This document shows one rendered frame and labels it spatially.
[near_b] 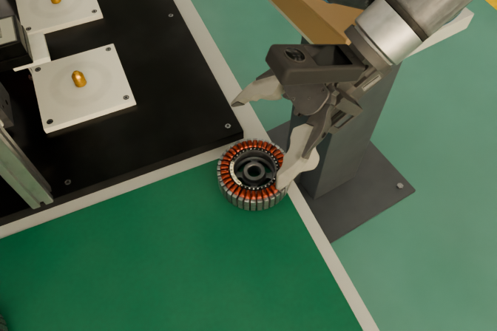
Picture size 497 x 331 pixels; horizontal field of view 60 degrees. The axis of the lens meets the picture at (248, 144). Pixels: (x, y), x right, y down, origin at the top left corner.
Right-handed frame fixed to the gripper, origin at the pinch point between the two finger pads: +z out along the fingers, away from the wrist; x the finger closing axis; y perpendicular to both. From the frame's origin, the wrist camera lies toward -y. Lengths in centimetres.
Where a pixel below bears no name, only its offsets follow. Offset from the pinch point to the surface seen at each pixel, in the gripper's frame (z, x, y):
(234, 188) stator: 6.9, -2.0, 3.1
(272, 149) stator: 0.9, 1.8, 8.3
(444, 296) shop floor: 16, -23, 100
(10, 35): 14.2, 26.5, -21.4
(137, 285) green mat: 22.0, -8.4, -5.7
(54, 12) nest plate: 20, 49, -8
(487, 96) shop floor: -33, 34, 145
